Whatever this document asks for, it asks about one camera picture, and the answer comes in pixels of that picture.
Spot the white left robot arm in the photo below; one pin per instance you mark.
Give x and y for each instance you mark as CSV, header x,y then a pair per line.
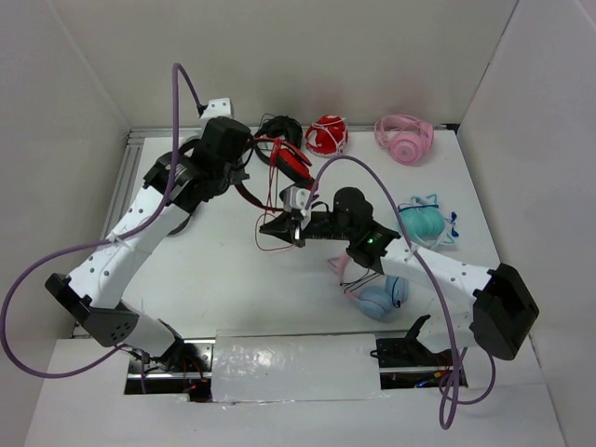
x,y
93,291

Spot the teal cat ear headphones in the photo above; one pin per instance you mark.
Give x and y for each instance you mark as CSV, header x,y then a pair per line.
x,y
426,224

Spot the red white headphones wrapped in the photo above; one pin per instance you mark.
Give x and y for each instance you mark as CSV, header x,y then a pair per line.
x,y
327,136

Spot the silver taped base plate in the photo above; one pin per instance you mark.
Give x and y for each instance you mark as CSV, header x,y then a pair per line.
x,y
302,368

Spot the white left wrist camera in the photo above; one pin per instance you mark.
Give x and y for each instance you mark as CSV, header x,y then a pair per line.
x,y
215,108

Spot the white grey headphones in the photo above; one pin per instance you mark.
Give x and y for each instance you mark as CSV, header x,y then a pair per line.
x,y
186,139

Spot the pink round headphones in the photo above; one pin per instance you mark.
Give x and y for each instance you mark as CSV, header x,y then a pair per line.
x,y
406,138

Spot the red black headphones with cable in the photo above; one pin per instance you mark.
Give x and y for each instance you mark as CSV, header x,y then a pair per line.
x,y
279,149

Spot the pink blue cat ear headphones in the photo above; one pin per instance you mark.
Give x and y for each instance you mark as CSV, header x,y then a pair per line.
x,y
376,296

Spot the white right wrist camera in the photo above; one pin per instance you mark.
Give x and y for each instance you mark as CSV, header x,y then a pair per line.
x,y
294,200

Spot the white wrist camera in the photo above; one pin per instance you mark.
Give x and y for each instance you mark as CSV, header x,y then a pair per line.
x,y
215,108
294,200

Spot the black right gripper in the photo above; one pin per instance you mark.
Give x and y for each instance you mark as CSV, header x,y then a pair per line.
x,y
284,226

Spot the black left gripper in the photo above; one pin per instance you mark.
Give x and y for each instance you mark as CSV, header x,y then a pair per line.
x,y
238,171

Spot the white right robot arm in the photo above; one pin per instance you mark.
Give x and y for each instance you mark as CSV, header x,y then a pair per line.
x,y
499,310

